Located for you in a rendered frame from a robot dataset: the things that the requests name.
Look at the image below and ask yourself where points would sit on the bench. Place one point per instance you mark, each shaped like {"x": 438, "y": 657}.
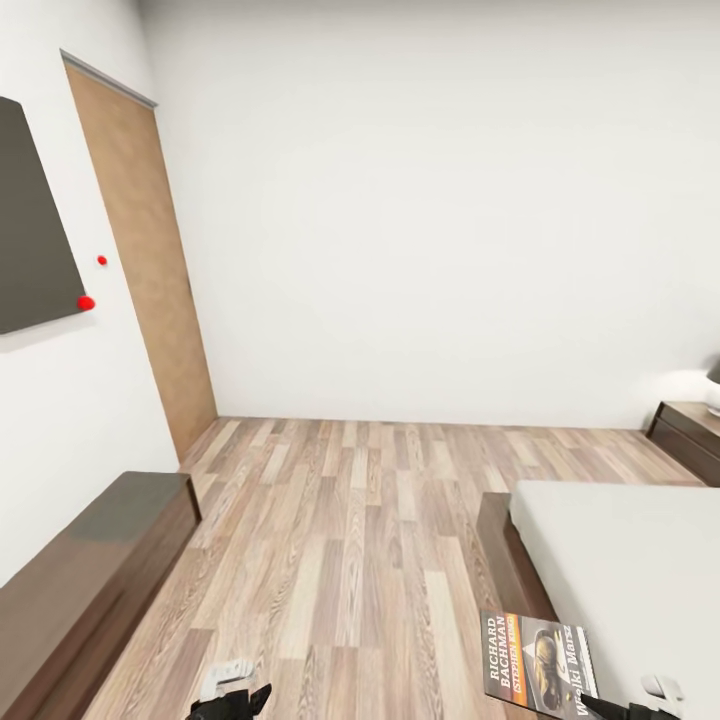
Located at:
{"x": 68, "y": 614}

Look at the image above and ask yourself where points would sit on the hardback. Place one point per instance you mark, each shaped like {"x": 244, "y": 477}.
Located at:
{"x": 539, "y": 665}

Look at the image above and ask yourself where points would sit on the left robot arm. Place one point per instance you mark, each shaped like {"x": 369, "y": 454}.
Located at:
{"x": 216, "y": 704}

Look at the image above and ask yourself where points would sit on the bed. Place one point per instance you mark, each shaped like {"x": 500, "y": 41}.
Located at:
{"x": 638, "y": 566}

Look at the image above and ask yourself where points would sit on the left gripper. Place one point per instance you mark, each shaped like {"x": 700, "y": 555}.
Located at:
{"x": 239, "y": 705}

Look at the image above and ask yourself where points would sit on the wall mounted tv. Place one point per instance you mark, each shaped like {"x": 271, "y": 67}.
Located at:
{"x": 39, "y": 278}

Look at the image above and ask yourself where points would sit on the sliding door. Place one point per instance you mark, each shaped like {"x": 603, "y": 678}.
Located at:
{"x": 125, "y": 149}

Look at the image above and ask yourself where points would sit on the nightstand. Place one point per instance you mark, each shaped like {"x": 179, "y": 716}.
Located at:
{"x": 690, "y": 434}

